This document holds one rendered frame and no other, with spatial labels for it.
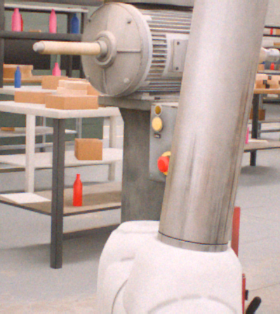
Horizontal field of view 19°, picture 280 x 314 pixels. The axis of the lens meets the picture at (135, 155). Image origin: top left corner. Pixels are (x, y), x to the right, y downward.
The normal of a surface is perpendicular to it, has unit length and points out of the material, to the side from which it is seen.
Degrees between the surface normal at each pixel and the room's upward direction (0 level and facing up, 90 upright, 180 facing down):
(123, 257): 82
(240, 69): 92
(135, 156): 90
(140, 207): 90
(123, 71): 95
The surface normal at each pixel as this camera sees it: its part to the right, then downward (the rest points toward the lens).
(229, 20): -0.04, 0.10
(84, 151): 0.18, 0.13
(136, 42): -0.33, -0.01
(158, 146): -0.73, 0.06
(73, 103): 0.67, 0.11
